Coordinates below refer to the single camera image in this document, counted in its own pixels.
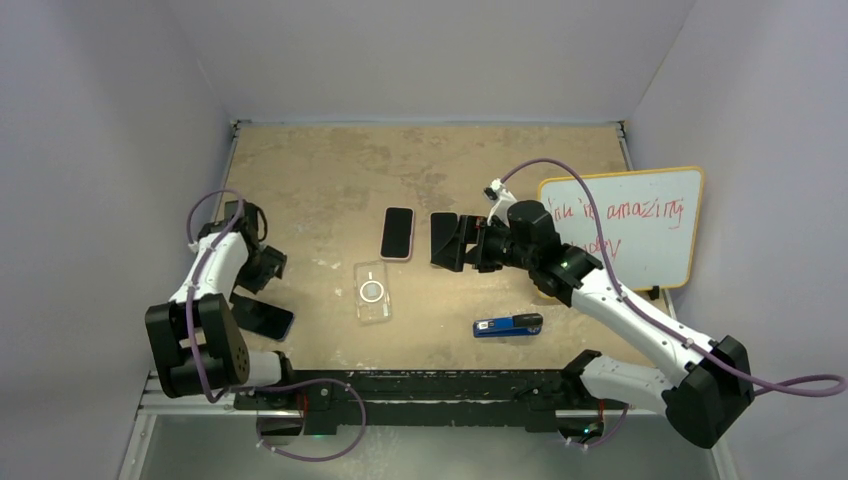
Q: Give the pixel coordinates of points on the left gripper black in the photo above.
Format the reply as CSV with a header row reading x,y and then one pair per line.
x,y
271,265

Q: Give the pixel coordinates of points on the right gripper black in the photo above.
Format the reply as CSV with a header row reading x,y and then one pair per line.
x,y
474,229

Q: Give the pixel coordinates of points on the blue-edged phone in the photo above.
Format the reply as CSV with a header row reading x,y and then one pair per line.
x,y
263,319

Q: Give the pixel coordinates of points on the pink phone case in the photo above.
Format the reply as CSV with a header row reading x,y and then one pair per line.
x,y
412,235

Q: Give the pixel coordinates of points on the clear phone case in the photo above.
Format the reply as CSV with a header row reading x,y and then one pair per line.
x,y
371,292

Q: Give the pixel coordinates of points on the white phone case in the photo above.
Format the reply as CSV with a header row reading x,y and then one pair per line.
x,y
449,256

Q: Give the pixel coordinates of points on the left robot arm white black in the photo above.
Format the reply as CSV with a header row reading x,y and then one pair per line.
x,y
196,336

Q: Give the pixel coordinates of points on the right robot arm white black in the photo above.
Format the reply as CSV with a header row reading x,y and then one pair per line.
x,y
692,382

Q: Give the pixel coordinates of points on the blue black stapler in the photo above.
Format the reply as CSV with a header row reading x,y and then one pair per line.
x,y
530,324

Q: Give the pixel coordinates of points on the yellow-framed whiteboard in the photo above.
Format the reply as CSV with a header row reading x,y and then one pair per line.
x,y
649,221

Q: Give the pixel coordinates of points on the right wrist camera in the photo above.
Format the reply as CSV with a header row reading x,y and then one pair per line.
x,y
501,199

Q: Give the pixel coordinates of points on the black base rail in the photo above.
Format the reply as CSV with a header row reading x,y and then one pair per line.
x,y
538,401

